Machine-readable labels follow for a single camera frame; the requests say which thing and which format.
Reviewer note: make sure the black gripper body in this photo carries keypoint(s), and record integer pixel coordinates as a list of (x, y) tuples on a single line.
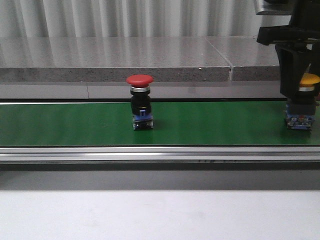
[(303, 26)]

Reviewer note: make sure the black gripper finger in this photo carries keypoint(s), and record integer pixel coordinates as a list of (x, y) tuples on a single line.
[(294, 59)]

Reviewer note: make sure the yellow mushroom push button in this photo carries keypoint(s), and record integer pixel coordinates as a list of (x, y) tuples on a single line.
[(301, 109)]

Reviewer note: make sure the red mushroom push button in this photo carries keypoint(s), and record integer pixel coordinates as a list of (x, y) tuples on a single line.
[(141, 109)]

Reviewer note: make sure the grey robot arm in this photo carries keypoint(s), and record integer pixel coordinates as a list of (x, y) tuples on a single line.
[(283, 7)]

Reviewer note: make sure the grey stone counter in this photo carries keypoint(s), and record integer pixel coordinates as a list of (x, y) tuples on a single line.
[(90, 68)]

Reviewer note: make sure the green conveyor belt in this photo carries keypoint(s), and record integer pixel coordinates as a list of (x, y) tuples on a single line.
[(175, 123)]

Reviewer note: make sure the white pleated curtain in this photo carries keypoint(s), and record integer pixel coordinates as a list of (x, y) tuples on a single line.
[(132, 18)]

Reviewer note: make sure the aluminium conveyor frame rail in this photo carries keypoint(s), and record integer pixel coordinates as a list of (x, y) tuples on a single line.
[(159, 154)]

